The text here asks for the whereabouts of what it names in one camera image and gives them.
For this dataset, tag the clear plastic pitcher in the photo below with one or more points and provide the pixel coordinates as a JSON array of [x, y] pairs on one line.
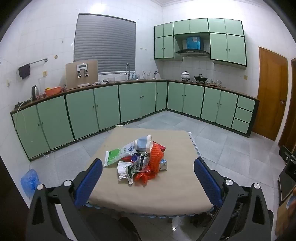
[[41, 85]]

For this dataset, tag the white pot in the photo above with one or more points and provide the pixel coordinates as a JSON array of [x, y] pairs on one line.
[[185, 75]]

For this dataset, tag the orange basket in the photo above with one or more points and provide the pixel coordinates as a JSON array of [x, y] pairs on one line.
[[52, 92]]

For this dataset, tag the green lower cabinets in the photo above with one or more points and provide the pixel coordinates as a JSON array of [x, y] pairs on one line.
[[81, 113]]

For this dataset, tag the blue plastic bag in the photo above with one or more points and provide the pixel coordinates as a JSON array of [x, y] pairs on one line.
[[29, 183]]

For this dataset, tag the green upper cabinets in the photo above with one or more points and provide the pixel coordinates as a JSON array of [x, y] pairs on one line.
[[233, 48]]

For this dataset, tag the steel electric kettle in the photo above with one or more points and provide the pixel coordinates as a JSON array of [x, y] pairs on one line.
[[35, 92]]

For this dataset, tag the light blue drink carton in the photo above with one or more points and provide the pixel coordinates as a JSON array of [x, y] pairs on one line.
[[163, 164]]

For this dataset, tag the grey window blind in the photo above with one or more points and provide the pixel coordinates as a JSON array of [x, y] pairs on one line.
[[104, 44]]

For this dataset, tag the white green carton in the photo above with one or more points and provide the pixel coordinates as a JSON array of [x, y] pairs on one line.
[[124, 170]]

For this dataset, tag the green white plastic bag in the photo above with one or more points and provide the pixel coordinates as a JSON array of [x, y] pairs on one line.
[[113, 156]]

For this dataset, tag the black white wrapper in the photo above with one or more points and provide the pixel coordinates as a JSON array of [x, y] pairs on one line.
[[142, 162]]

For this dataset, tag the clear glass jar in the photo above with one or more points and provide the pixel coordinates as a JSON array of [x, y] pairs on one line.
[[209, 81], [219, 83]]

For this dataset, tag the black trash bin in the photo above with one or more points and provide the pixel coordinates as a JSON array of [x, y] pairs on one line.
[[203, 220]]

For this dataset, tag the wooden door frame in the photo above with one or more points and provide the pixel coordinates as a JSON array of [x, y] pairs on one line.
[[292, 104]]

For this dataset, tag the beige tablecloth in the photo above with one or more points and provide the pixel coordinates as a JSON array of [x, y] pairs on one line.
[[161, 194]]

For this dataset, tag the brown water dispenser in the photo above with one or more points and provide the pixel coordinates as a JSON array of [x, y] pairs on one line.
[[71, 76]]

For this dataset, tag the dark towel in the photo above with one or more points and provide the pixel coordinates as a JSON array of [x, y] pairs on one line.
[[24, 71]]

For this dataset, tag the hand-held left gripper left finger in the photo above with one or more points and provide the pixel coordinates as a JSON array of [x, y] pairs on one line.
[[89, 183]]

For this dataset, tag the black wok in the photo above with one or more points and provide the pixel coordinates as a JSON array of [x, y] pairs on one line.
[[200, 78]]

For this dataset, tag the green cabinets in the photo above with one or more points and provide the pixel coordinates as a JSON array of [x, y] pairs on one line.
[[81, 113], [233, 48]]

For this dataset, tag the utensil holder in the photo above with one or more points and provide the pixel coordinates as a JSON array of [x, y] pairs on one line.
[[146, 76]]

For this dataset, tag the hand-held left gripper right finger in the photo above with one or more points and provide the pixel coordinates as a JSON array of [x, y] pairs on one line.
[[208, 183]]

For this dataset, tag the metal faucet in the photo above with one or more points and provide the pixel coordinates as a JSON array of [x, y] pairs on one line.
[[127, 69]]

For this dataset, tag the black range hood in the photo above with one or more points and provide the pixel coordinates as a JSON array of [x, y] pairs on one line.
[[193, 52]]

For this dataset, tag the white blue paper packet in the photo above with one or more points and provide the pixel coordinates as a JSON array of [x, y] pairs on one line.
[[143, 143]]

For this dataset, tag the red gold packet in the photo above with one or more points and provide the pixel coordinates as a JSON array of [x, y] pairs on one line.
[[160, 146]]

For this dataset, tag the orange foam net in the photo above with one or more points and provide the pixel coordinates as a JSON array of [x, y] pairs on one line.
[[155, 160]]

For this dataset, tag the wooden door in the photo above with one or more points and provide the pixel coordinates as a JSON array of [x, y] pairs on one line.
[[270, 92]]

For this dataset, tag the blue snack bag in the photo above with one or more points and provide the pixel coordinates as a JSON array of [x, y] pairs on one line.
[[134, 158]]

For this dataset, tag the white blue scalloped lace cloth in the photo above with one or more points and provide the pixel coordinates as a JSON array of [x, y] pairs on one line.
[[195, 143]]

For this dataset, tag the metal towel rail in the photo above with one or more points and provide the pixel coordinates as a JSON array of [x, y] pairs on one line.
[[38, 61]]

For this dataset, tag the clear plastic container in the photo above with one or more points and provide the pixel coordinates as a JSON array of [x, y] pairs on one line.
[[111, 80]]

